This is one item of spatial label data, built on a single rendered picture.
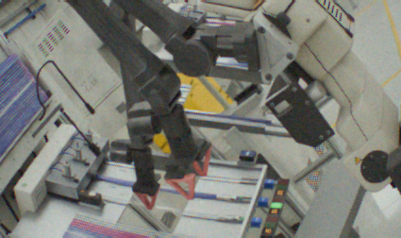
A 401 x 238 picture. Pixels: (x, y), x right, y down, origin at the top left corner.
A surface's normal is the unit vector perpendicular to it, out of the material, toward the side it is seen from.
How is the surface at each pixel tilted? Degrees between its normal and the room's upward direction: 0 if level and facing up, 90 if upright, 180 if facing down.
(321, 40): 90
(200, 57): 90
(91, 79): 90
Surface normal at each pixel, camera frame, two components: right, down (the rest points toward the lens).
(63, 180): 0.00, -0.89
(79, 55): -0.24, 0.45
